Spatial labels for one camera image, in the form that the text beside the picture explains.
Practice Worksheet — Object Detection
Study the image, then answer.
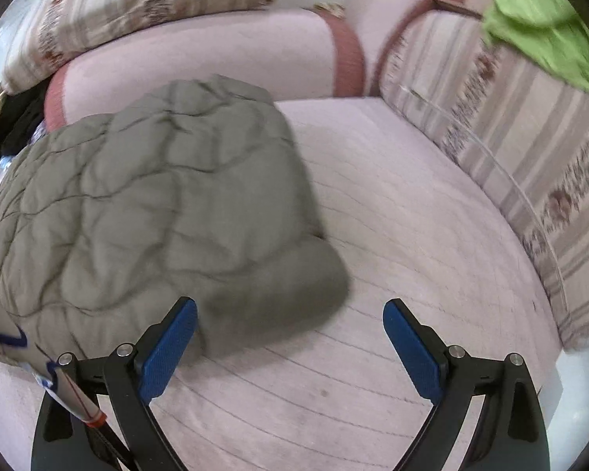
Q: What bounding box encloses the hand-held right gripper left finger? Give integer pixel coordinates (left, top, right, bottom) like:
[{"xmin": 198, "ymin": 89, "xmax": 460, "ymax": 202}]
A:
[{"xmin": 31, "ymin": 297, "xmax": 198, "ymax": 471}]

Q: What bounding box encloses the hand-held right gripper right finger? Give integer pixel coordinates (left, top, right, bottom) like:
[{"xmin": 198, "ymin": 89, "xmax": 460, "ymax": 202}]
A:
[{"xmin": 383, "ymin": 298, "xmax": 551, "ymax": 471}]

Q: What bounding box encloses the olive quilted hooded coat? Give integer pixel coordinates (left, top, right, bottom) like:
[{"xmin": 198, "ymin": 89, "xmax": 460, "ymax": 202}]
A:
[{"xmin": 0, "ymin": 75, "xmax": 350, "ymax": 369}]

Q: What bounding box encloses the pile of dark clothes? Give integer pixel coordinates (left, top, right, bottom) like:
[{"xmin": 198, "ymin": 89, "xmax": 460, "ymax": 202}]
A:
[{"xmin": 0, "ymin": 91, "xmax": 47, "ymax": 158}]

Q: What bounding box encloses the pink quilted sofa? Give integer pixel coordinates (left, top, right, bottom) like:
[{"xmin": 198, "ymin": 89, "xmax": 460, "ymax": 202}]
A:
[{"xmin": 0, "ymin": 95, "xmax": 565, "ymax": 471}]

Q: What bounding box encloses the long striped floral backrest cushion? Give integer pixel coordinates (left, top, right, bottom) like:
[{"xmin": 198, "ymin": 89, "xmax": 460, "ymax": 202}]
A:
[{"xmin": 378, "ymin": 10, "xmax": 589, "ymax": 349}]

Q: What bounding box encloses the pink bolster with red bands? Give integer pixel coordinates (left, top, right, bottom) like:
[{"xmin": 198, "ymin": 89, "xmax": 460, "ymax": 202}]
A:
[
  {"xmin": 346, "ymin": 0, "xmax": 496, "ymax": 96},
  {"xmin": 44, "ymin": 7, "xmax": 366, "ymax": 128}
]

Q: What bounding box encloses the green puffy cloth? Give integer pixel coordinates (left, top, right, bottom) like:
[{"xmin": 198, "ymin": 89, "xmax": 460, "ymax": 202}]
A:
[{"xmin": 481, "ymin": 0, "xmax": 589, "ymax": 104}]

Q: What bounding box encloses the white tube with orange ring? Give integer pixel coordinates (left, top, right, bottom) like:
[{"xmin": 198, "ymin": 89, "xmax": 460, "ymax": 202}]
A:
[{"xmin": 0, "ymin": 287, "xmax": 110, "ymax": 427}]

